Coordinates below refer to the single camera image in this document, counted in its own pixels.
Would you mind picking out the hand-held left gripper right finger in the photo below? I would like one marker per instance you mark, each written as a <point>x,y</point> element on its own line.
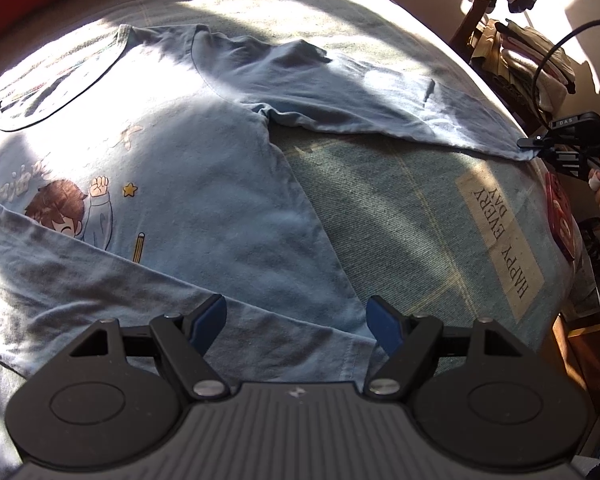
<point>385,329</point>

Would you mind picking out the brown wooden box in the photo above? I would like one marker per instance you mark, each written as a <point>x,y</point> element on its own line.
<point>592,360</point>

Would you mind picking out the red phone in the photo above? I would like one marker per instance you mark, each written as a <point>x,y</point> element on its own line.
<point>560,220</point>

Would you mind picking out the grey-green plaid bed sheet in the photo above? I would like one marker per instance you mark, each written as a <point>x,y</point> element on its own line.
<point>405,200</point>

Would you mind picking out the light blue cartoon-print shirt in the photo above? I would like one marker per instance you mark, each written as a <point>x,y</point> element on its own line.
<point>205,160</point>

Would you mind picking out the beige folded clothes pile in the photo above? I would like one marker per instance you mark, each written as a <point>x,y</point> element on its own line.
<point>520,60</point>

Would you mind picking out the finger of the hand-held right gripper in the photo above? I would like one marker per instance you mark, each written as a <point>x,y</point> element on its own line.
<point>535,142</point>

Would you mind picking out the wooden chair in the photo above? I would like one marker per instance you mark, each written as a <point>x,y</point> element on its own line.
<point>467,25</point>

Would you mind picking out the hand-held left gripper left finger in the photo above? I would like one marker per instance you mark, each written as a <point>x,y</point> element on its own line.
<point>207,324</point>

